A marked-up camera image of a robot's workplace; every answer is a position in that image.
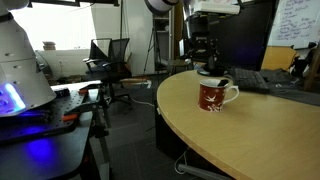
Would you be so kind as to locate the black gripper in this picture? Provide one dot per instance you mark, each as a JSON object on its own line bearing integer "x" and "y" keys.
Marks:
{"x": 201, "y": 33}

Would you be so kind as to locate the black marker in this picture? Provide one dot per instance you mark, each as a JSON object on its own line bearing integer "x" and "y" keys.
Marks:
{"x": 222, "y": 82}

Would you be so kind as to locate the black round monitor stand base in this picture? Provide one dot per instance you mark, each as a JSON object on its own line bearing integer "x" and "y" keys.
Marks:
{"x": 213, "y": 71}

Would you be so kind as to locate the round wooden stool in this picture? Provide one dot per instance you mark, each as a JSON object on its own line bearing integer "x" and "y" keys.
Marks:
{"x": 178, "y": 63}

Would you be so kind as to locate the red white patterned mug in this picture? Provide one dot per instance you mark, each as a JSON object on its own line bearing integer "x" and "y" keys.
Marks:
{"x": 210, "y": 96}

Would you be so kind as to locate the black computer monitor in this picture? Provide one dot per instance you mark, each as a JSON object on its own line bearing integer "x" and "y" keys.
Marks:
{"x": 243, "y": 36}

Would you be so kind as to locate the tall grey shelf unit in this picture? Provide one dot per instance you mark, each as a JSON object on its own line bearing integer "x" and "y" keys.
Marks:
{"x": 163, "y": 40}

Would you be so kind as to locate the black computer keyboard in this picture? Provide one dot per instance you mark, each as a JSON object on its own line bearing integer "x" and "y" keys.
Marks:
{"x": 250, "y": 80}

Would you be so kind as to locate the black tripod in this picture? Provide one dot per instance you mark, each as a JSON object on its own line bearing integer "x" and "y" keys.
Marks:
{"x": 151, "y": 50}

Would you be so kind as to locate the white power strip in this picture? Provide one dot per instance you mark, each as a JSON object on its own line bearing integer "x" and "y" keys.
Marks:
{"x": 136, "y": 82}

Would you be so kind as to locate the grey cloth bag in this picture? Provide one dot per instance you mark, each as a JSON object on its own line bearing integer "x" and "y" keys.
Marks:
{"x": 293, "y": 85}

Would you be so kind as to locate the white whiteboard with writing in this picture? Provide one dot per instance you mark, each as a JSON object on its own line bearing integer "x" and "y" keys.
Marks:
{"x": 295, "y": 23}

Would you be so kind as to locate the black mesh office chair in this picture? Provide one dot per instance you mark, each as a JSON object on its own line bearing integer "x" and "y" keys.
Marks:
{"x": 110, "y": 66}

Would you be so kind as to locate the grey metal table leg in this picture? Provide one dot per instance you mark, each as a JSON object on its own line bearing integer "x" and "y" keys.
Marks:
{"x": 200, "y": 171}

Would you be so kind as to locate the orange black clamp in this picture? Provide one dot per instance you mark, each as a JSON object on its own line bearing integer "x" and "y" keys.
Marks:
{"x": 83, "y": 90}
{"x": 70, "y": 117}

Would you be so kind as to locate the small brown box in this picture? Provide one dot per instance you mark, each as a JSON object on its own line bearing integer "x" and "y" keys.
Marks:
{"x": 49, "y": 46}

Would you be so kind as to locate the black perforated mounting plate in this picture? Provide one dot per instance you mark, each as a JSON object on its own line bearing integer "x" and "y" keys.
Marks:
{"x": 40, "y": 123}

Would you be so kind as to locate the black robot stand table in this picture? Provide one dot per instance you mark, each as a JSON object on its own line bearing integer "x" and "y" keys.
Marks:
{"x": 50, "y": 156}

